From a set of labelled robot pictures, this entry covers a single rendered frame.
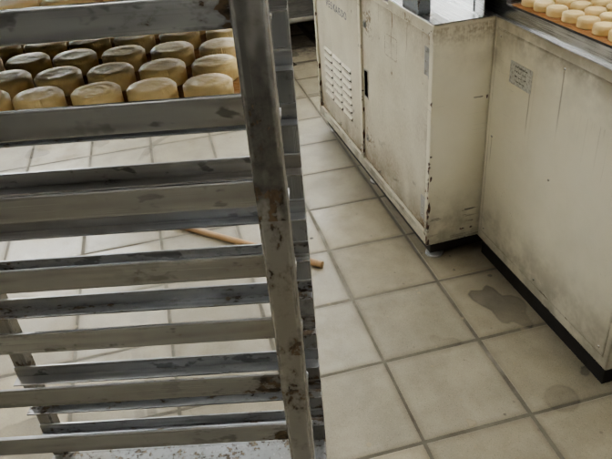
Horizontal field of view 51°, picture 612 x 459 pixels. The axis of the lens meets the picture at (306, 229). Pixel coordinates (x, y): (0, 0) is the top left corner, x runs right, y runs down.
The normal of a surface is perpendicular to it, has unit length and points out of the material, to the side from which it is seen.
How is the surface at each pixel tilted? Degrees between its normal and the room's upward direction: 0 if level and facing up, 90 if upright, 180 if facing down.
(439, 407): 0
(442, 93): 90
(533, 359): 0
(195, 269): 90
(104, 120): 90
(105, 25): 90
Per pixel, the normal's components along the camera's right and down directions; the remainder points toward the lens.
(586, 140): -0.96, 0.21
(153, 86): -0.07, -0.84
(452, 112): 0.27, 0.51
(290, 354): 0.01, 0.55
